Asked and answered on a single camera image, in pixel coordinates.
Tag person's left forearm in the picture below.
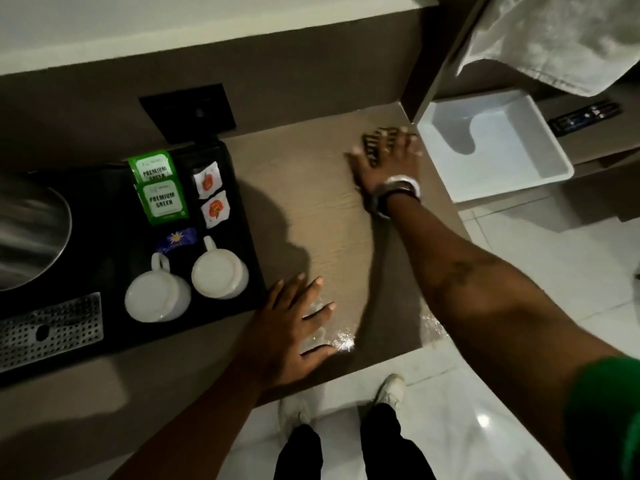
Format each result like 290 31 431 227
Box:
107 362 282 480

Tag person's right hand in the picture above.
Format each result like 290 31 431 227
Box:
345 126 424 196

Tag white towel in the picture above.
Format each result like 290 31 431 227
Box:
457 0 640 98

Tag brown wardrobe side panel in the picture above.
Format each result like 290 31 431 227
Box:
400 0 493 124

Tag black serving tray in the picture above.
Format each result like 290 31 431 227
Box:
0 140 267 378

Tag black trousers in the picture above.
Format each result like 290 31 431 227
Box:
273 403 437 480

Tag black wall socket plate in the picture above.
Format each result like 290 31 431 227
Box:
138 84 237 145

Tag silver wristwatch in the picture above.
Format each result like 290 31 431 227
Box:
371 175 422 219

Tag person's right forearm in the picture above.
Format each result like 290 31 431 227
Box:
384 191 626 480

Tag white shoe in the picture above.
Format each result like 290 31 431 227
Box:
374 373 407 411
277 394 315 440

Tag green shirt sleeve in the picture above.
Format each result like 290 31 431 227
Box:
564 356 640 480

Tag black remote control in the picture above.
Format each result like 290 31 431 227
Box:
547 100 624 138

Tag white sachet with red print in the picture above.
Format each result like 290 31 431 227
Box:
193 161 223 200
201 190 231 229

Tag person's left hand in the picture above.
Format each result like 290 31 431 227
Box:
234 273 339 393

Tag white ceramic cup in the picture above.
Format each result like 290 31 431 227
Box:
191 236 250 300
124 252 192 324

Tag green tea packet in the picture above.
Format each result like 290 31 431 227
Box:
127 150 177 184
135 176 190 226

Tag blue sachet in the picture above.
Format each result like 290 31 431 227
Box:
156 227 199 253

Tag white plastic tray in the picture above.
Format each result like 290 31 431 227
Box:
416 89 576 204

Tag steel kettle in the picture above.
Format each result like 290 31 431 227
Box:
0 179 73 291

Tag dark striped item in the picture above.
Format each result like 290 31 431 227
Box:
361 127 401 168

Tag perforated metal drip tray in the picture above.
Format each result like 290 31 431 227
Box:
0 292 105 374

